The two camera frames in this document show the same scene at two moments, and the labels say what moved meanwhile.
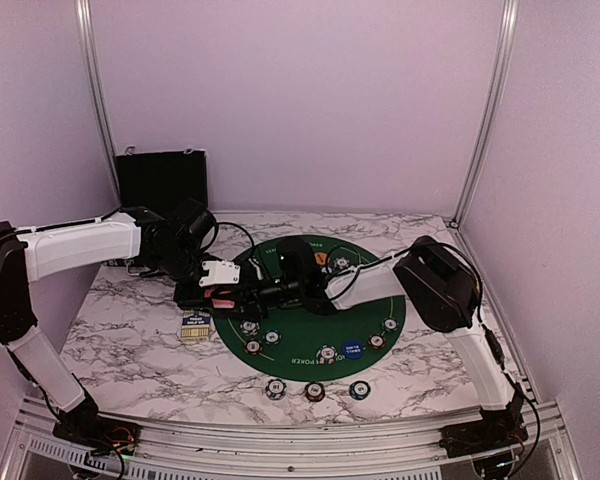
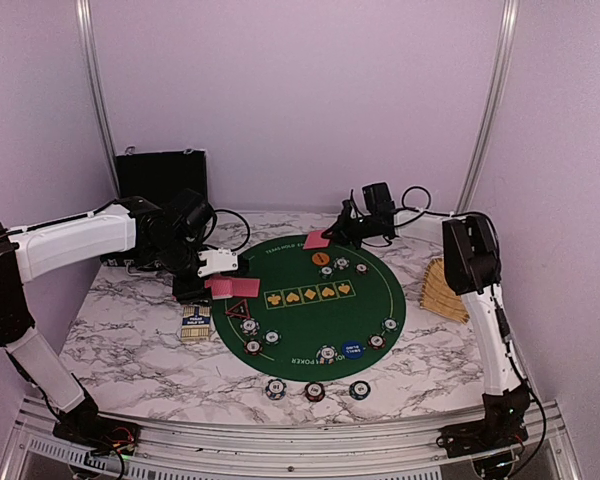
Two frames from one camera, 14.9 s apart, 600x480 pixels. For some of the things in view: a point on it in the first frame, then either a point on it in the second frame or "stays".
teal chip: x=326 y=270 stays
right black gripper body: x=273 y=293 → x=358 y=230
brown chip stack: x=314 y=391 stays
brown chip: x=376 y=341 stays
